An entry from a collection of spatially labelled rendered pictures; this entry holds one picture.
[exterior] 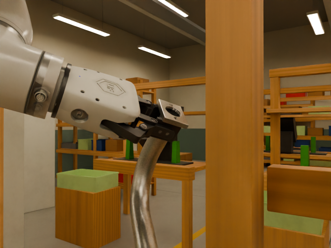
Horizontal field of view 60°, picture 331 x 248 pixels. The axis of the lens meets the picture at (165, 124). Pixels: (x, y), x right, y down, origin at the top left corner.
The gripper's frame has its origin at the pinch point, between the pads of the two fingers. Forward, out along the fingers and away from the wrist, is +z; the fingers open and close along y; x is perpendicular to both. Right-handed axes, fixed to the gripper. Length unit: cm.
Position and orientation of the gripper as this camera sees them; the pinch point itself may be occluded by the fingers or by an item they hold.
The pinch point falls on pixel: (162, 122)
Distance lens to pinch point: 43.8
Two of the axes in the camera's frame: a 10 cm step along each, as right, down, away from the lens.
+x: -4.4, 7.8, 4.4
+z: 8.8, 2.8, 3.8
